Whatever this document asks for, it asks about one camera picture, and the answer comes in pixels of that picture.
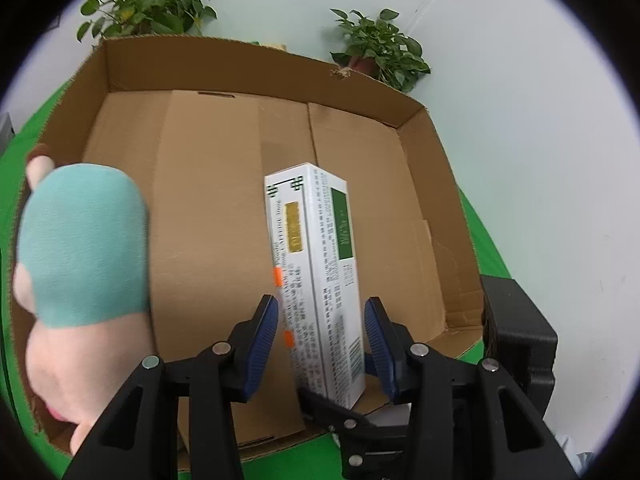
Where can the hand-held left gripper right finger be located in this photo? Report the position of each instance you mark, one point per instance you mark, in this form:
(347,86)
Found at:
(380,350)

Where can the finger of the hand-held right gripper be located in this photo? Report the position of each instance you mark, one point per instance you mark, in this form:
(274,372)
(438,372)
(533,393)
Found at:
(340,417)

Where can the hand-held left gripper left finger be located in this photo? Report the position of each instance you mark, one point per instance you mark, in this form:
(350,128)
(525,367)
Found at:
(262,345)

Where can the long white printed carton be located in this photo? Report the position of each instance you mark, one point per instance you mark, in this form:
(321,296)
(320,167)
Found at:
(320,270)

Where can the small leafy potted plant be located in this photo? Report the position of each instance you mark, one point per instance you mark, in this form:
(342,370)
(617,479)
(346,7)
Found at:
(380,45)

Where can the large leafy potted plant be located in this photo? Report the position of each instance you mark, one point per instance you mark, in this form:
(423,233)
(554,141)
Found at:
(145,5)

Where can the brown cardboard box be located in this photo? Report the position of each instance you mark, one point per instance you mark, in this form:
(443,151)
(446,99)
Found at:
(210,160)

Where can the pink and teal plush toy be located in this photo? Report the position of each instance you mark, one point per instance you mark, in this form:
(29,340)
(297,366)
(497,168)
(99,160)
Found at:
(80,240)

